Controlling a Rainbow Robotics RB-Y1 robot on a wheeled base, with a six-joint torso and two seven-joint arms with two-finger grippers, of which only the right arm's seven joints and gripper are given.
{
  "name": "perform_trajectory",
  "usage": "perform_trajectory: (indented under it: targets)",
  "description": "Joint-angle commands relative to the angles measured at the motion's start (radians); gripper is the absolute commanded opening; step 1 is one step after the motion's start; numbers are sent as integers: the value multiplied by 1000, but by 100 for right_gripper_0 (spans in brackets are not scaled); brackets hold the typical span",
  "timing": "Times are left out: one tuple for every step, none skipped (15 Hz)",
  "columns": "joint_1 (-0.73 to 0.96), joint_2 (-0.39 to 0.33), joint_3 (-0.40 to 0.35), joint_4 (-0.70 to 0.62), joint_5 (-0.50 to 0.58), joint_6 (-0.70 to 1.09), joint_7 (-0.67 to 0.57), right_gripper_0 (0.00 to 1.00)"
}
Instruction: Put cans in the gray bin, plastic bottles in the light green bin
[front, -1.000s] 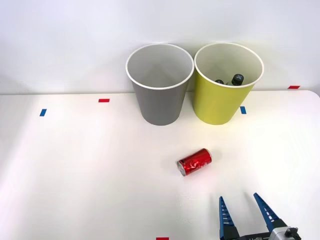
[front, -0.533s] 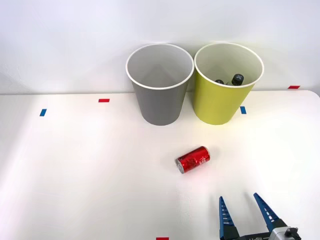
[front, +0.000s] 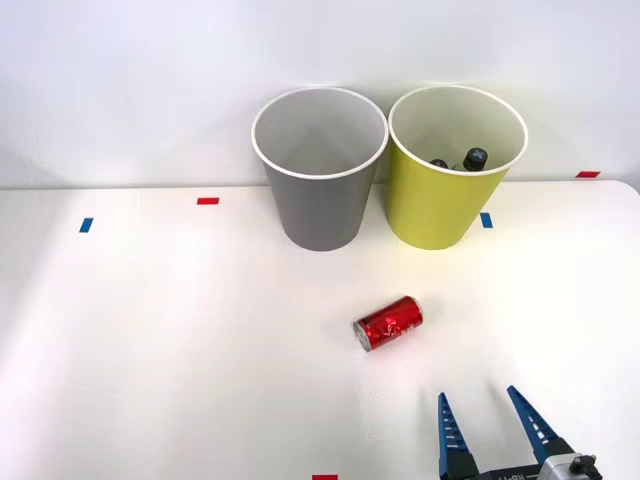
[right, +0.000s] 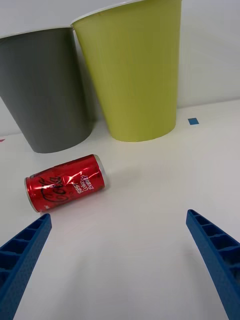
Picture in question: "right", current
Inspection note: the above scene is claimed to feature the red drink can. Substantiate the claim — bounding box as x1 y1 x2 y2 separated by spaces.
24 154 110 214

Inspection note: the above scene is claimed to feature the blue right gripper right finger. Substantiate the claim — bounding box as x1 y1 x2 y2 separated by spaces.
185 209 240 320

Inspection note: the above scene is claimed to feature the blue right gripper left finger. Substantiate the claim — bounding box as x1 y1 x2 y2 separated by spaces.
0 213 53 320

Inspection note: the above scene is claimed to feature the yellow-green plastic waste bin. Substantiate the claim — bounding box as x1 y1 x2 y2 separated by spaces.
70 0 183 143

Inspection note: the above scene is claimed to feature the grey plastic waste bin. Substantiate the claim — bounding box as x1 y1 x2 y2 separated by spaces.
0 26 97 154

